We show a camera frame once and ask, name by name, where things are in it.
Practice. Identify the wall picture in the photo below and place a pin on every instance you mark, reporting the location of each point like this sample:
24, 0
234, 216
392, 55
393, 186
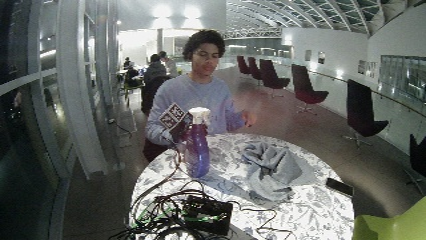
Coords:
362, 67
308, 55
321, 57

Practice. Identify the black electronics box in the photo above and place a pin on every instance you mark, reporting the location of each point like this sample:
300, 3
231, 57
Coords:
208, 214

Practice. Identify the dark red swivel chair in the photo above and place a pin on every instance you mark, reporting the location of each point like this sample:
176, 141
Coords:
272, 77
418, 158
362, 111
306, 89
254, 68
242, 65

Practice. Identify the grey cloth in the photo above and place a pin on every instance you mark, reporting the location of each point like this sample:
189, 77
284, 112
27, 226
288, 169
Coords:
272, 171

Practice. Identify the floral white tablecloth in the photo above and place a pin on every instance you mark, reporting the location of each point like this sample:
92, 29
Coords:
306, 206

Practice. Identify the lime green chair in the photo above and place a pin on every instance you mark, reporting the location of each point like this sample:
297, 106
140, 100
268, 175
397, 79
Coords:
393, 221

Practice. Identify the black phone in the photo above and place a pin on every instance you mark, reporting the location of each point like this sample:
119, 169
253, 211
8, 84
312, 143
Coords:
340, 187

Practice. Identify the glass window panel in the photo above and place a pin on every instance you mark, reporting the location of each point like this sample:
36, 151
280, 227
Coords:
404, 79

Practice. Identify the white marker cube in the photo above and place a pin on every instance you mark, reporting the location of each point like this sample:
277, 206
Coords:
172, 115

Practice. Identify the blue spray bottle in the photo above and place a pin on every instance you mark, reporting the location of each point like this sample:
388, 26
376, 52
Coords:
197, 150

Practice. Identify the the person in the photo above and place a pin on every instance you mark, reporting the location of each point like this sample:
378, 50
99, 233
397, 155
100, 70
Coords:
195, 93

